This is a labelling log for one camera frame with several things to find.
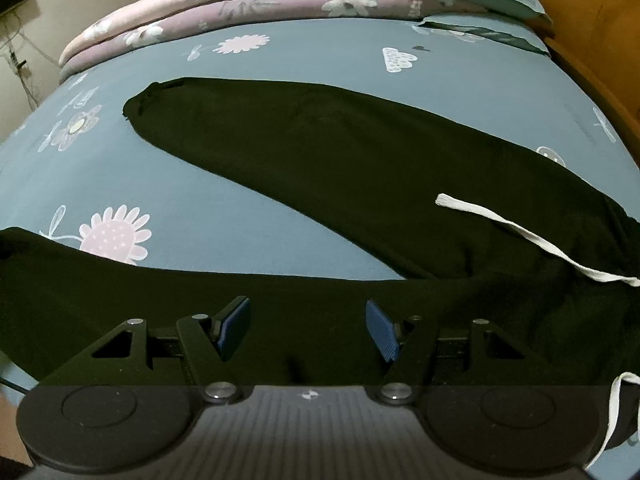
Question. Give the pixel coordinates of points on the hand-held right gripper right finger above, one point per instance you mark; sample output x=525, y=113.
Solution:
x=382, y=330

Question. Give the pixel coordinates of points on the wooden headboard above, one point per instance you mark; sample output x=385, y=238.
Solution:
x=590, y=20

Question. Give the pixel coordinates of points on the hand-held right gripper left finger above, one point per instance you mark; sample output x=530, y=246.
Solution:
x=235, y=322

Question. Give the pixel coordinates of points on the flat teal pillow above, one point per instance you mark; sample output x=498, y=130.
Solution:
x=490, y=32

